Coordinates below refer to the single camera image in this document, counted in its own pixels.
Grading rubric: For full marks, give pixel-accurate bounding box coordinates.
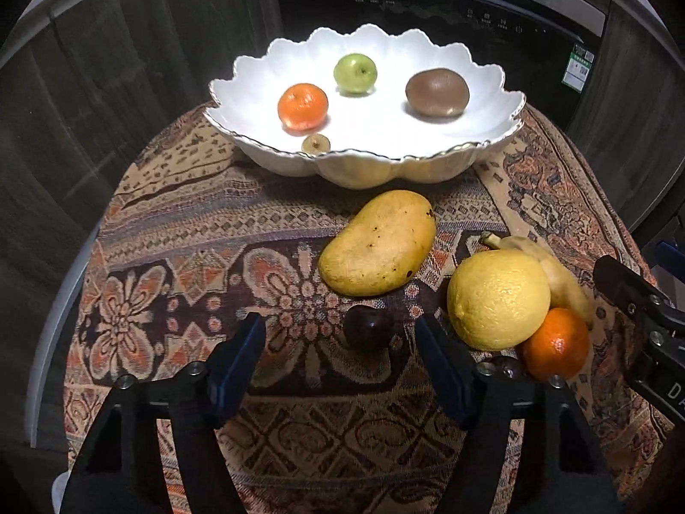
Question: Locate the small brown longan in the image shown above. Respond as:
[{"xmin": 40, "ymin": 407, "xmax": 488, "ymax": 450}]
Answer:
[{"xmin": 301, "ymin": 134, "xmax": 331, "ymax": 155}]

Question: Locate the green apple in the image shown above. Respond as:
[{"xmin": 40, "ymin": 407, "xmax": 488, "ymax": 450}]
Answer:
[{"xmin": 333, "ymin": 54, "xmax": 377, "ymax": 94}]

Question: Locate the white scalloped fruit bowl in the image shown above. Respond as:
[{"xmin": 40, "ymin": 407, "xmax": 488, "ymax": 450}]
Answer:
[{"xmin": 204, "ymin": 24, "xmax": 526, "ymax": 189}]

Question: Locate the small banana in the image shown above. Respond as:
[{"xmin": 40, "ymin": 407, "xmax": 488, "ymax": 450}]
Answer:
[{"xmin": 481, "ymin": 231, "xmax": 593, "ymax": 326}]

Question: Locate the patterned paisley tablecloth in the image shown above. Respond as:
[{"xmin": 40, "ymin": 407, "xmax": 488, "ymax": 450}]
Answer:
[{"xmin": 64, "ymin": 108, "xmax": 648, "ymax": 513}]

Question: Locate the orange tangerine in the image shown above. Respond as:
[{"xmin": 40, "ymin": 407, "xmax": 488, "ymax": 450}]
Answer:
[
  {"xmin": 277, "ymin": 84, "xmax": 328, "ymax": 131},
  {"xmin": 520, "ymin": 308, "xmax": 590, "ymax": 381}
]

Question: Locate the yellow lemon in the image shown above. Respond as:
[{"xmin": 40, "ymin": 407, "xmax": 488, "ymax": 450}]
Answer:
[{"xmin": 447, "ymin": 249, "xmax": 550, "ymax": 352}]

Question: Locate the dark plum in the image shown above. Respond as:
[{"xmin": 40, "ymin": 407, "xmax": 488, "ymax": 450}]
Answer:
[
  {"xmin": 342, "ymin": 305, "xmax": 396, "ymax": 356},
  {"xmin": 485, "ymin": 355, "xmax": 530, "ymax": 382}
]

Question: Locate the brown kiwi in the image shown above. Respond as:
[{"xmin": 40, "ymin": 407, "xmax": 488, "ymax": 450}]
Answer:
[{"xmin": 405, "ymin": 69, "xmax": 470, "ymax": 118}]

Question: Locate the built-in black dishwasher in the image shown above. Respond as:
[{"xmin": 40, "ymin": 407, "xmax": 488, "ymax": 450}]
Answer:
[{"xmin": 276, "ymin": 0, "xmax": 605, "ymax": 128}]

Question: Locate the yellow mango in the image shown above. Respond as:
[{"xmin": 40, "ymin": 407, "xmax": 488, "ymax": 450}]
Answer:
[{"xmin": 318, "ymin": 190, "xmax": 437, "ymax": 297}]

